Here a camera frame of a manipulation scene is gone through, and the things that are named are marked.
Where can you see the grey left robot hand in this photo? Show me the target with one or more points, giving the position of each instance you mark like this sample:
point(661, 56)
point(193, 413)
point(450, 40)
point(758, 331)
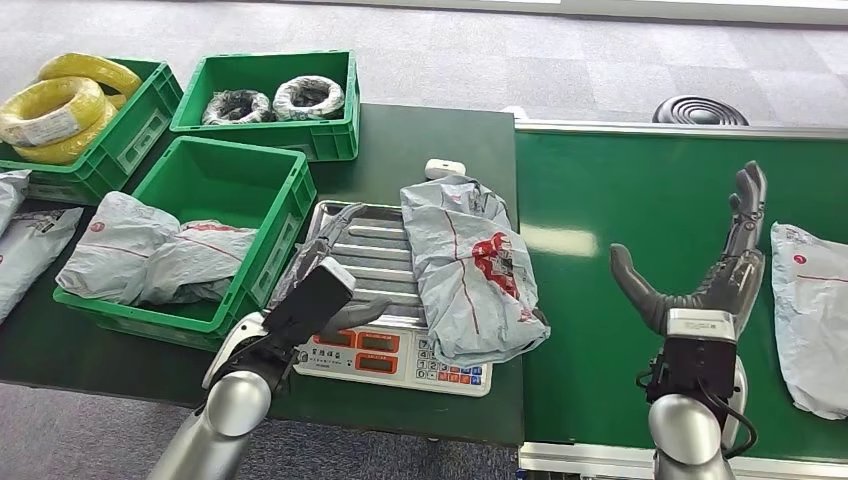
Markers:
point(305, 255)

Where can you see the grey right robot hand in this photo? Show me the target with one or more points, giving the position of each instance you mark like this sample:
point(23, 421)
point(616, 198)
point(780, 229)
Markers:
point(735, 278)

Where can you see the grey package with red print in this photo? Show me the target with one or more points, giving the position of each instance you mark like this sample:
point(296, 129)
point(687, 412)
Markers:
point(470, 278)

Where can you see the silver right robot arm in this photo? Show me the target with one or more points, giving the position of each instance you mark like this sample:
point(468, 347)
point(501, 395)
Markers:
point(686, 430)

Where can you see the grey package with red circle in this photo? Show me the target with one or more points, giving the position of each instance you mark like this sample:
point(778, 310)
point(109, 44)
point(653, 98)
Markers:
point(815, 318)

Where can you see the grey package with red line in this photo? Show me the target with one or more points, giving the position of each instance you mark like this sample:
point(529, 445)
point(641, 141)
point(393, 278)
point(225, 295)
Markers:
point(197, 262)

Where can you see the green conveyor belt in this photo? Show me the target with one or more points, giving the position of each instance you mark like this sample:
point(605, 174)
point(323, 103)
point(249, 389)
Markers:
point(583, 199)

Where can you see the grey package with red dot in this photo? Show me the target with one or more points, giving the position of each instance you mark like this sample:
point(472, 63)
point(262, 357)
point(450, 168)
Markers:
point(114, 242)

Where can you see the grey package with black print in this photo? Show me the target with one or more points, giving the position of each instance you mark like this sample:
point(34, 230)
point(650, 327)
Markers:
point(28, 250)

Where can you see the green crate holding packages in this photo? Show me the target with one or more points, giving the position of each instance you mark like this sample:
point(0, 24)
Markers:
point(218, 179)

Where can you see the electronic scale with steel tray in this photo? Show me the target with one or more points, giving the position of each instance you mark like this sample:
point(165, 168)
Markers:
point(384, 344)

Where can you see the small white device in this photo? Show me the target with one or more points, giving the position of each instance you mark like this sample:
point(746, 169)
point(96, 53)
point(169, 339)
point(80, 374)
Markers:
point(442, 167)

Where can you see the green crate holding black coils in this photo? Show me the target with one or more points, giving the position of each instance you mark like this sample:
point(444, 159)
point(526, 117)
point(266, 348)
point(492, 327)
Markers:
point(265, 71)

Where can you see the green crate holding yellow coils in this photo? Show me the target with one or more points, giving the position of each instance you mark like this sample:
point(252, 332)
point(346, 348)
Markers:
point(132, 136)

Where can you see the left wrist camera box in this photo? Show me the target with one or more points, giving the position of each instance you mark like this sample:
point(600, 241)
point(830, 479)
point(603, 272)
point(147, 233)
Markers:
point(308, 305)

